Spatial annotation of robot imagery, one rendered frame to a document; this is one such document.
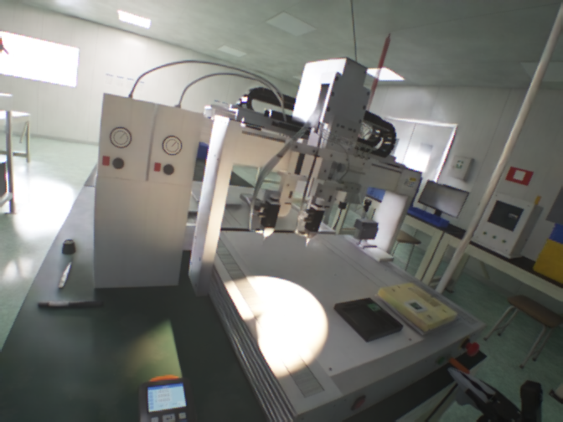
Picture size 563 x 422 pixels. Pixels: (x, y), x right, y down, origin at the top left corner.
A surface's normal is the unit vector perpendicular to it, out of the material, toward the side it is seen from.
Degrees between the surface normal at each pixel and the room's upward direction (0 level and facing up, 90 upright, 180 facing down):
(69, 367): 0
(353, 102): 90
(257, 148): 90
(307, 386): 0
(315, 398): 0
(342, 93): 90
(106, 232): 90
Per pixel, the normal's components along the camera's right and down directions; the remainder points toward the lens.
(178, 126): 0.44, 0.38
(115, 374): 0.24, -0.92
